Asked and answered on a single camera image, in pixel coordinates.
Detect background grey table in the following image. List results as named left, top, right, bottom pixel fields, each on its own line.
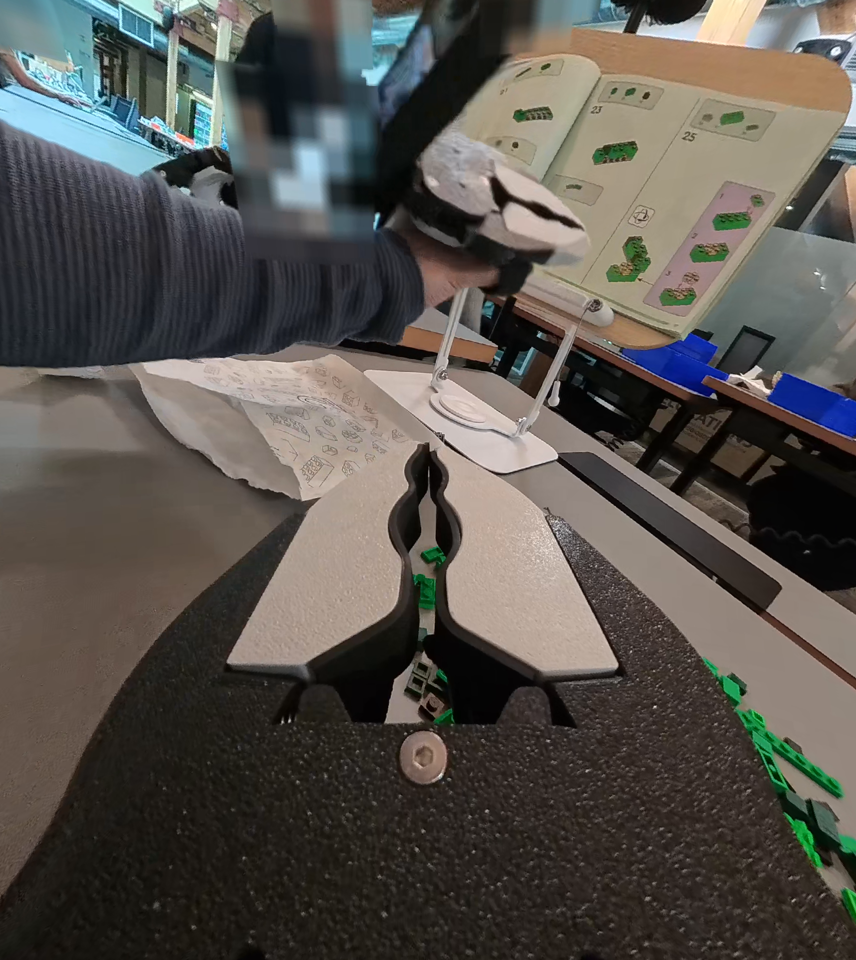
left=0, top=86, right=174, bottom=174

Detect person's left hand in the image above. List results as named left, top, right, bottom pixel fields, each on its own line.
left=398, top=223, right=535, bottom=310

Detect black picture frame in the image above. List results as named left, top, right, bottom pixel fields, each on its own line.
left=716, top=326, right=775, bottom=376

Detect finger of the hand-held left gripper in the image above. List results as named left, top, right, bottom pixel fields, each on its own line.
left=471, top=201, right=592, bottom=269
left=413, top=133, right=588, bottom=228

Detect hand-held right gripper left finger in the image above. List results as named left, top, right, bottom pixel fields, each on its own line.
left=225, top=442, right=430, bottom=685

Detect person's left forearm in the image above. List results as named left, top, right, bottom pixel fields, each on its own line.
left=0, top=97, right=429, bottom=369

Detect black desk cable slot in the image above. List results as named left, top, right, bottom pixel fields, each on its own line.
left=559, top=450, right=783, bottom=612

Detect black corrugated foam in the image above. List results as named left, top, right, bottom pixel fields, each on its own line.
left=745, top=471, right=856, bottom=594

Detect instruction booklet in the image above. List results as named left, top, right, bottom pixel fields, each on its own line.
left=458, top=54, right=849, bottom=339

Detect white base book stand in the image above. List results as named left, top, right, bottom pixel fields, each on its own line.
left=364, top=30, right=852, bottom=475

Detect background storage shelves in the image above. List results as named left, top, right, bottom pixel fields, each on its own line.
left=0, top=0, right=279, bottom=147

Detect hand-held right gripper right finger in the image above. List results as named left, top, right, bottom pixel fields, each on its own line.
left=430, top=448, right=621, bottom=685

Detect black and white device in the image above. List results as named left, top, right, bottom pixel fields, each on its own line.
left=139, top=146, right=237, bottom=211

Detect white printed paper bag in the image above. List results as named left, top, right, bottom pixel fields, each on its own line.
left=41, top=352, right=429, bottom=502

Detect background wooden table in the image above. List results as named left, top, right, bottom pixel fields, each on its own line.
left=499, top=294, right=714, bottom=481
left=671, top=375, right=856, bottom=500

